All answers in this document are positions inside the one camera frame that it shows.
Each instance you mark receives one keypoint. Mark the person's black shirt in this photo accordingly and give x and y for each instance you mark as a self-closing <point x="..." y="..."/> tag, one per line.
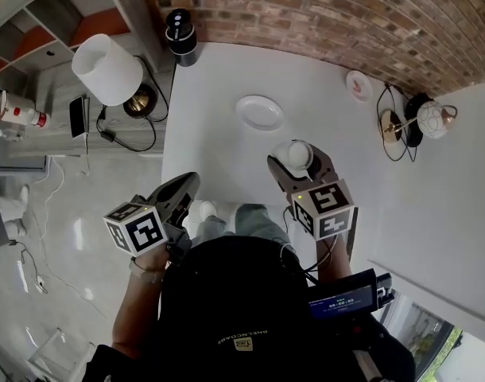
<point x="234" y="313"/>

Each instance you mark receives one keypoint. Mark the person's left white shoe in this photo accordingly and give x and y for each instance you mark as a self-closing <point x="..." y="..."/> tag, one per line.
<point x="208" y="209"/>

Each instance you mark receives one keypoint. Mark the grey wooden side desk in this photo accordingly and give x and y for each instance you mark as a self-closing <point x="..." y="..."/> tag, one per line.
<point x="47" y="141"/>

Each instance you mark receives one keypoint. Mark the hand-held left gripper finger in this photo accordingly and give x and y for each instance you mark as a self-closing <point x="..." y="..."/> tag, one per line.
<point x="181" y="209"/>
<point x="175" y="185"/>

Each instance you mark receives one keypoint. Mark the chest device with blue screen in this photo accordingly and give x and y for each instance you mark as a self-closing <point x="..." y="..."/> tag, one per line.
<point x="346" y="298"/>

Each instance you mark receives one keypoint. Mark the patterned shade table lamp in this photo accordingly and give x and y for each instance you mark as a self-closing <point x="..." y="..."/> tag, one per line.
<point x="431" y="119"/>

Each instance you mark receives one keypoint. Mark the red and white bottle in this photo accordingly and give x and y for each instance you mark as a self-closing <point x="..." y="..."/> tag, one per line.
<point x="20" y="110"/>

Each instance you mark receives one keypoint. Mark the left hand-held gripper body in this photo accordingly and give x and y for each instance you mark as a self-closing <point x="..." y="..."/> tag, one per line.
<point x="139" y="229"/>

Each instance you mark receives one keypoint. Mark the small plate with red print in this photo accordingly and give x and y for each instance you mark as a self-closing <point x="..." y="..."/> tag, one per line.
<point x="359" y="86"/>

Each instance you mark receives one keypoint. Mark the person's left forearm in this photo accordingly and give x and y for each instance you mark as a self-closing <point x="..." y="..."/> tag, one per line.
<point x="135" y="313"/>

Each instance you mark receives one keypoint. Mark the white power strip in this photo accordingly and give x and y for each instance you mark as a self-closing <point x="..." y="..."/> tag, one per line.
<point x="41" y="283"/>

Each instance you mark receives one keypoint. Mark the grey wooden shelf unit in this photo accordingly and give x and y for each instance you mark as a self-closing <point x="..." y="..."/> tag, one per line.
<point x="47" y="22"/>

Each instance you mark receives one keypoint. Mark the beige wristband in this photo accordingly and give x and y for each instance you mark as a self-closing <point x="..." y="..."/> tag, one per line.
<point x="145" y="275"/>

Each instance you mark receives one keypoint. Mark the person's grey trousers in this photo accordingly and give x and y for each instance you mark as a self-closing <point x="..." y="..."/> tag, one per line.
<point x="250" y="217"/>

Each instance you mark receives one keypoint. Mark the grey cabinet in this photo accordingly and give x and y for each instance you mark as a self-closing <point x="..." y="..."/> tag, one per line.
<point x="20" y="163"/>

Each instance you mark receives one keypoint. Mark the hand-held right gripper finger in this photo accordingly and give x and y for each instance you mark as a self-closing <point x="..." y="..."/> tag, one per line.
<point x="286" y="179"/>
<point x="322" y="169"/>

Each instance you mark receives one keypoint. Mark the black tablet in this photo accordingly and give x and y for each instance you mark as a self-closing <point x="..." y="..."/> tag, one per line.
<point x="77" y="115"/>

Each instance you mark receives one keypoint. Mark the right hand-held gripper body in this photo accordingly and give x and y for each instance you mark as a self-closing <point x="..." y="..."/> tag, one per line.
<point x="326" y="209"/>

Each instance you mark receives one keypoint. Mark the white stool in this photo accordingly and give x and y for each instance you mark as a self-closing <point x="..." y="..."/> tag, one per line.
<point x="39" y="358"/>

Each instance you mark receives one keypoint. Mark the black cylindrical speaker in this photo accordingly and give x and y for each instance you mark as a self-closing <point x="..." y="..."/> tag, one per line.
<point x="181" y="38"/>

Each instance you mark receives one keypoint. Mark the white shade table lamp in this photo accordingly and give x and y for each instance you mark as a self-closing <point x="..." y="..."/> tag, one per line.
<point x="107" y="70"/>

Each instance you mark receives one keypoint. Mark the person's right forearm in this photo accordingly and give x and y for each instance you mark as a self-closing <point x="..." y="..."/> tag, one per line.
<point x="334" y="257"/>

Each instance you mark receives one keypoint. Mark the white saucer plate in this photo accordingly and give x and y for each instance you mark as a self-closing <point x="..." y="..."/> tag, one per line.
<point x="260" y="111"/>

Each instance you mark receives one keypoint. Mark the window with dark frame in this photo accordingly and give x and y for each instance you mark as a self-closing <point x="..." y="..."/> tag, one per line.
<point x="425" y="332"/>

